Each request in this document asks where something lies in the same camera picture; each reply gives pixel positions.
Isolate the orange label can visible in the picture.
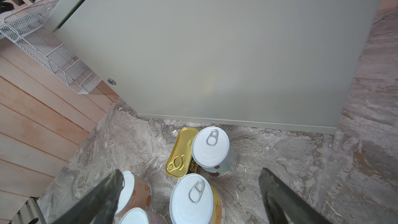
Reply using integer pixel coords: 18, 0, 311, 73
115, 171, 153, 218

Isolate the grey metal cabinet box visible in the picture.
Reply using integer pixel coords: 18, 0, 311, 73
45, 0, 380, 134

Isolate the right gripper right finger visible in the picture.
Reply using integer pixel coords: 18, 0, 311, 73
259, 168, 330, 224

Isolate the pink label can front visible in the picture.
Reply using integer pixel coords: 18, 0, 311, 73
119, 207, 167, 224

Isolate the teal label can back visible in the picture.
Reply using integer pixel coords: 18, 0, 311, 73
191, 127, 237, 179

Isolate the yellow can centre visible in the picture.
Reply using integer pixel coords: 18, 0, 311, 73
170, 173, 226, 224

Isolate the white wire mesh shelf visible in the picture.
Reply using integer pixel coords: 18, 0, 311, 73
1, 0, 102, 94

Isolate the gold flat sardine tin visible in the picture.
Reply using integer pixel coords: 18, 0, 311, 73
165, 128, 201, 179

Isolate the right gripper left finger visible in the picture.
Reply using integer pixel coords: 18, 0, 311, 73
54, 169, 124, 224

